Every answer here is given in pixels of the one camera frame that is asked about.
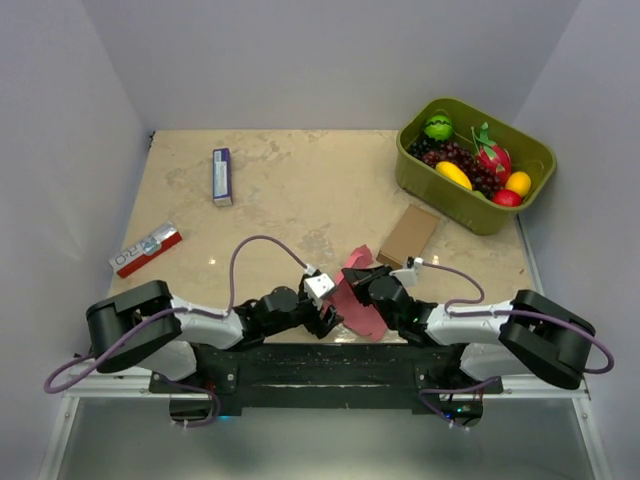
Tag pink paper box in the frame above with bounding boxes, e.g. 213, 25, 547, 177
325, 244, 387, 342

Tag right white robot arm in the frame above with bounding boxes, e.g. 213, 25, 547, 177
341, 259, 596, 393

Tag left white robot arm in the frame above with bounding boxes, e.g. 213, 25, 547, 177
86, 274, 340, 392

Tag brown cardboard box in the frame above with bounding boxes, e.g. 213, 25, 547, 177
376, 205, 440, 269

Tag red white toothpaste box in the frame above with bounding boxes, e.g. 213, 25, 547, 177
109, 221, 183, 278

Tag purple toothpaste box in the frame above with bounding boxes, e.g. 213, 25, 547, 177
212, 148, 233, 207

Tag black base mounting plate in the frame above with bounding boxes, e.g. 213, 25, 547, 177
149, 343, 477, 420

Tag yellow toy mango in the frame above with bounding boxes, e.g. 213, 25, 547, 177
435, 161, 473, 191

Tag dark purple toy grapes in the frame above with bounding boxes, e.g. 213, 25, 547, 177
408, 138, 502, 200

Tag red toy apple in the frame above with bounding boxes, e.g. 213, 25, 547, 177
492, 189, 522, 208

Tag olive green plastic bin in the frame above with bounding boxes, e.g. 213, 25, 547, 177
395, 97, 557, 236

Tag green toy watermelon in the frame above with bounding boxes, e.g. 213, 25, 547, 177
423, 114, 454, 141

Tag orange toy lemon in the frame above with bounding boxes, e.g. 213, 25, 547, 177
504, 171, 532, 198

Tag red toy dragon fruit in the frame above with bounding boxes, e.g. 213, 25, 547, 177
471, 122, 512, 186

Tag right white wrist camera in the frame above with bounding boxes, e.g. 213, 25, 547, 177
390, 257, 424, 288

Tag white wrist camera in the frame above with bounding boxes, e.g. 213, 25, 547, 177
390, 257, 424, 288
302, 270, 337, 310

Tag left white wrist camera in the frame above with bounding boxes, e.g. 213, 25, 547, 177
302, 270, 337, 310

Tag aluminium frame rail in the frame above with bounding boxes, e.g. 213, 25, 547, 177
62, 219, 594, 416

